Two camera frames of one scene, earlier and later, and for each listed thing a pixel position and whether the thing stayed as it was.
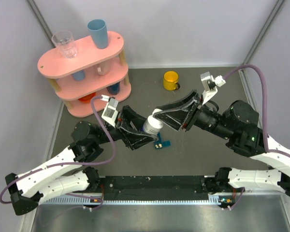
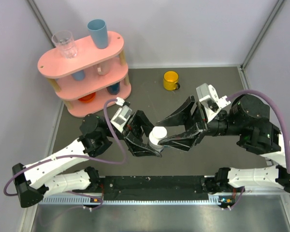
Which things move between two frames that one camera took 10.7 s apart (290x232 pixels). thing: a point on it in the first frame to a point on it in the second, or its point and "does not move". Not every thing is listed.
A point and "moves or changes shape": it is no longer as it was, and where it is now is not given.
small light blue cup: (79, 76) does not move
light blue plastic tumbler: (99, 33) does not move
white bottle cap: (156, 110) to (159, 132)
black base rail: (154, 188) does not move
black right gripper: (175, 115) to (186, 141)
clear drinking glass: (64, 40) does not move
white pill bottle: (152, 125) moves or changes shape
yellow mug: (170, 79) does not move
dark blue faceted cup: (114, 89) does not move
